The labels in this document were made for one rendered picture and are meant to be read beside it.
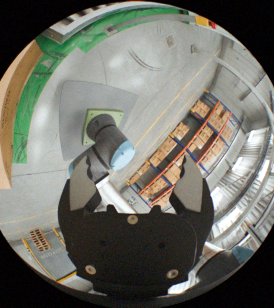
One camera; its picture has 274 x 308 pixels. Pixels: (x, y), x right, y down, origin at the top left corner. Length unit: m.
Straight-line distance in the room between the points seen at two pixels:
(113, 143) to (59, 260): 9.56
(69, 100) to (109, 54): 1.00
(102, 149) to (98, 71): 1.07
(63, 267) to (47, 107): 9.74
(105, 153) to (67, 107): 0.29
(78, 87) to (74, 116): 0.15
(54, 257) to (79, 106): 9.60
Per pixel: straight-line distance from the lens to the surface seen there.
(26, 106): 1.27
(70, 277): 9.67
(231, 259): 0.22
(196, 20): 0.78
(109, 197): 0.42
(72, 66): 1.20
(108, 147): 0.38
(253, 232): 1.88
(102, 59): 1.30
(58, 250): 9.47
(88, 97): 0.48
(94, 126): 0.48
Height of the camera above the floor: 1.18
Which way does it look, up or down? 17 degrees down
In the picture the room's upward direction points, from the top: 136 degrees clockwise
